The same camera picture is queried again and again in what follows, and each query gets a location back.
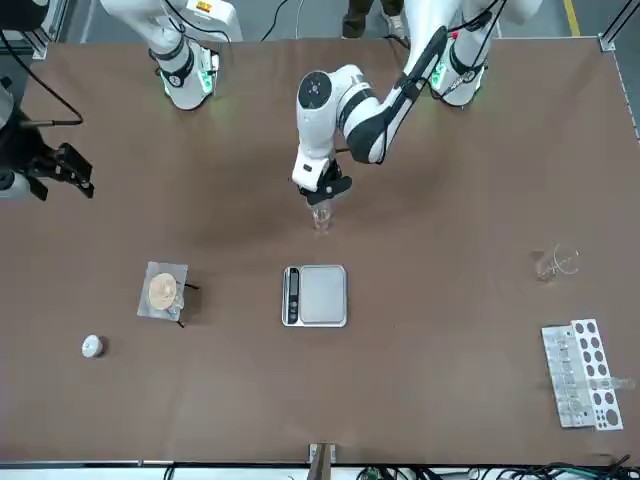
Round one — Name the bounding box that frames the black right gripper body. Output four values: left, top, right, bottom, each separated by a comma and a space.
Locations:
0, 117, 60, 177

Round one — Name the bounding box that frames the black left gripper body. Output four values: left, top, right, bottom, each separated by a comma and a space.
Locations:
315, 159, 344, 194

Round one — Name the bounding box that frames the small glass beaker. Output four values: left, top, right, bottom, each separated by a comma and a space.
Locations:
310, 202, 335, 237

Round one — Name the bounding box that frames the silver digital balance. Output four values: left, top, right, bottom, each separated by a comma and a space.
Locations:
281, 263, 348, 329

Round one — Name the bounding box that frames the large glass beaker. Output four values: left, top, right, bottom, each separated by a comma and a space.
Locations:
535, 243, 581, 283

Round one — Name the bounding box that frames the black tripod stand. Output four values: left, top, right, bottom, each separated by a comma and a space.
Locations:
172, 279, 202, 330

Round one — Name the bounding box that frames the small white round cap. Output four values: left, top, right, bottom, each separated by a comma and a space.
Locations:
81, 333, 106, 359

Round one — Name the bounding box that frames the white test tube rack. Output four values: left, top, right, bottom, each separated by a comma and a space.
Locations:
541, 318, 625, 431

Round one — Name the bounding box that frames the glass test tube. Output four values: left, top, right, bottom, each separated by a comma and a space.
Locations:
588, 375, 637, 392

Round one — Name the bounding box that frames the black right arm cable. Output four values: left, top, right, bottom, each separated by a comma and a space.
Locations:
0, 29, 85, 127

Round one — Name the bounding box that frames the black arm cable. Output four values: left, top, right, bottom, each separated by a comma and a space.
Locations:
377, 0, 509, 166
0, 29, 85, 127

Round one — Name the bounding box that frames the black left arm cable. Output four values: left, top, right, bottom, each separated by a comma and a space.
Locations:
377, 0, 509, 166

